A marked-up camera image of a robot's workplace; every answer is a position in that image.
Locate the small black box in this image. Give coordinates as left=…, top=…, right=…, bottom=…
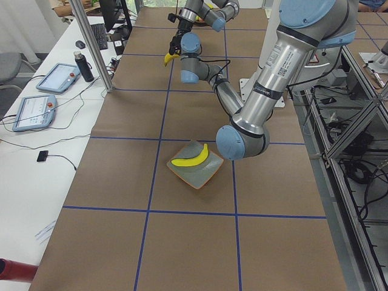
left=36, top=150, right=49, bottom=162

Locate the red fire extinguisher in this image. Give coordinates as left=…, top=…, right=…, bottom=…
left=1, top=258, right=38, bottom=283

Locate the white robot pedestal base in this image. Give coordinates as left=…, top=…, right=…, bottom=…
left=240, top=1, right=281, bottom=102

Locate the black monitor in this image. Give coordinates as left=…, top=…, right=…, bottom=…
left=99, top=0, right=129, bottom=32

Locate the far teach pendant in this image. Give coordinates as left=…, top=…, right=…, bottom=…
left=36, top=63, right=81, bottom=94

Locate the black water bottle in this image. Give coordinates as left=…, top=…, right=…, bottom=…
left=73, top=51, right=94, bottom=82

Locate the brown wicker basket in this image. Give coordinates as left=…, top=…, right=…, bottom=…
left=195, top=15, right=208, bottom=25

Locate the black camera cable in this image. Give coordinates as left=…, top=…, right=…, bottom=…
left=196, top=59, right=232, bottom=85

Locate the long yellow top banana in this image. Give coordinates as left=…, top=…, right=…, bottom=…
left=171, top=144, right=209, bottom=167

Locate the grey square plate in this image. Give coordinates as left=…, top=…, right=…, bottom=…
left=167, top=141, right=224, bottom=189

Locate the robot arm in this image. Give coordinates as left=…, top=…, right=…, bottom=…
left=176, top=1, right=358, bottom=160
left=166, top=0, right=240, bottom=56

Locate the black computer mouse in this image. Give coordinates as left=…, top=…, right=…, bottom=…
left=75, top=40, right=85, bottom=49

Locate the black label printer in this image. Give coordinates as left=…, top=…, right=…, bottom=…
left=110, top=27, right=130, bottom=55

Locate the black keyboard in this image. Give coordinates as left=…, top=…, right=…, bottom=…
left=90, top=24, right=108, bottom=50

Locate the teach pendant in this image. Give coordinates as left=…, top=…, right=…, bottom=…
left=12, top=94, right=58, bottom=132
left=36, top=63, right=81, bottom=94

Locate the aluminium frame post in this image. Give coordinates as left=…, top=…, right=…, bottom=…
left=69, top=0, right=113, bottom=93

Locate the near teach pendant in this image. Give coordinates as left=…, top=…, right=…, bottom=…
left=12, top=94, right=58, bottom=132

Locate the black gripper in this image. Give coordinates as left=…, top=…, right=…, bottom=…
left=169, top=18, right=193, bottom=56

